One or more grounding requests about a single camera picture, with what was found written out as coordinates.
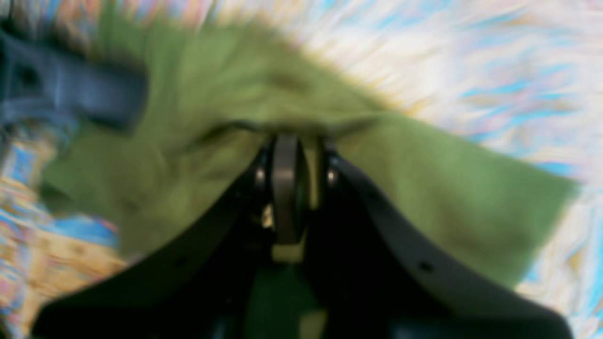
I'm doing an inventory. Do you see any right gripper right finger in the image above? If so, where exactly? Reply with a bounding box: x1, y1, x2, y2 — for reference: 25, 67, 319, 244
304, 141, 572, 339

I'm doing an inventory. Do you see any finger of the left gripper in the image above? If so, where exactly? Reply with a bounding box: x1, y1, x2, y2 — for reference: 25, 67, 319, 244
1, 30, 148, 129

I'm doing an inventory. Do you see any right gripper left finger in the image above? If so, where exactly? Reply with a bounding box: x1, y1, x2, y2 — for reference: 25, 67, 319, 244
32, 134, 302, 339

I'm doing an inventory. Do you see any green t-shirt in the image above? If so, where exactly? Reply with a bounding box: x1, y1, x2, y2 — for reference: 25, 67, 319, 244
41, 8, 575, 287

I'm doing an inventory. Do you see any patterned tablecloth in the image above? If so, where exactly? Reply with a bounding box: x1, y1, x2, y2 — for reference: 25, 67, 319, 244
1, 0, 602, 339

